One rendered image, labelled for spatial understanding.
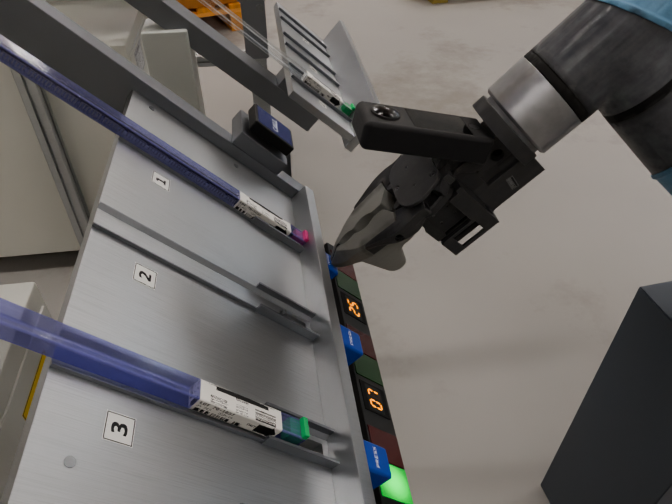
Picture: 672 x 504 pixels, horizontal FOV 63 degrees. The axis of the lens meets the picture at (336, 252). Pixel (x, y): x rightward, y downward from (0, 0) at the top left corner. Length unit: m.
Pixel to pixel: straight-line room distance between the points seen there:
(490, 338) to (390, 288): 0.30
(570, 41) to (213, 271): 0.33
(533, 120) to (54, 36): 0.40
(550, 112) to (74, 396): 0.39
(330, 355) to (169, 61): 0.52
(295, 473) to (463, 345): 1.09
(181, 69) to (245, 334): 0.50
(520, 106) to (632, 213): 1.55
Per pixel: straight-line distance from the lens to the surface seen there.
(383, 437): 0.48
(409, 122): 0.47
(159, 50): 0.82
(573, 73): 0.49
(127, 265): 0.37
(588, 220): 1.93
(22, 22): 0.55
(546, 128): 0.49
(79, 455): 0.29
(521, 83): 0.49
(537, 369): 1.42
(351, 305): 0.57
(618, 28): 0.49
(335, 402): 0.41
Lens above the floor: 1.07
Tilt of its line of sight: 41 degrees down
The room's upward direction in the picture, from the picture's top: straight up
